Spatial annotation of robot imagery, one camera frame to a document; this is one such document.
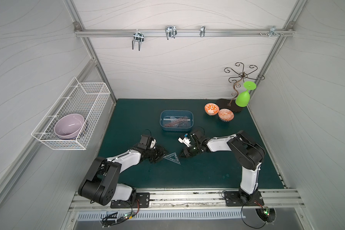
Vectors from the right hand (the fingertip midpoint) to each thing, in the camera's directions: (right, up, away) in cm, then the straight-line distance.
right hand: (178, 156), depth 90 cm
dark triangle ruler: (+5, +19, +15) cm, 25 cm away
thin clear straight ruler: (-1, +23, +18) cm, 29 cm away
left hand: (-7, +2, -3) cm, 8 cm away
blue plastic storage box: (0, +27, +17) cm, 31 cm away
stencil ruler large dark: (-7, +19, +14) cm, 25 cm away
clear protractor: (-3, +21, +16) cm, 27 cm away
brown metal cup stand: (+43, +34, +25) cm, 60 cm away
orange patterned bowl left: (+26, +31, +22) cm, 46 cm away
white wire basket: (-51, +35, -11) cm, 63 cm away
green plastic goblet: (+41, +36, 0) cm, 55 cm away
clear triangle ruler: (-4, 0, -1) cm, 4 cm away
